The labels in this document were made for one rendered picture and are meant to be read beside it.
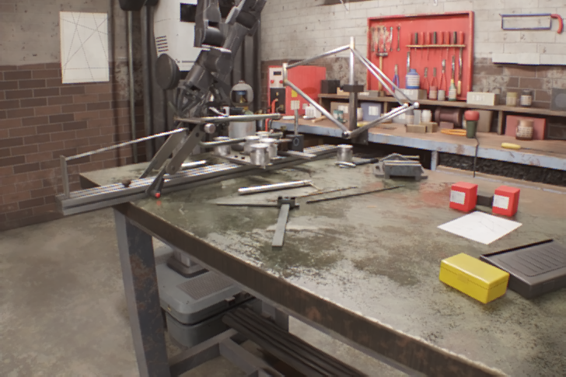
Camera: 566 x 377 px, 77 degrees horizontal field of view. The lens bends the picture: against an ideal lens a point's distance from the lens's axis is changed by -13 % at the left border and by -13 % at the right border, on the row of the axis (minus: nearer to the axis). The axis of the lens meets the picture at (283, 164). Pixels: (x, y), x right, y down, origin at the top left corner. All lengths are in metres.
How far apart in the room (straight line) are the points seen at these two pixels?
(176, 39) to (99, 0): 2.17
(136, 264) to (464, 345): 0.95
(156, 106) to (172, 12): 1.90
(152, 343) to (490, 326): 1.07
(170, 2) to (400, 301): 1.48
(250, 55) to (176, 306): 2.91
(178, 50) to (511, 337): 1.53
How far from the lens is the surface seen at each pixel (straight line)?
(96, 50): 3.75
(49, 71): 3.62
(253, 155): 1.03
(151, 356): 1.39
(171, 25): 1.72
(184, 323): 1.74
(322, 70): 3.54
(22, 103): 3.58
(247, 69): 4.11
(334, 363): 1.43
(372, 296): 0.52
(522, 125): 2.60
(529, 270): 0.60
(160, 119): 3.53
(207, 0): 1.21
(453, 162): 2.30
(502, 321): 0.52
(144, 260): 1.22
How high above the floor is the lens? 1.14
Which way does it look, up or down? 12 degrees down
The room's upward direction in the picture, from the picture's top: straight up
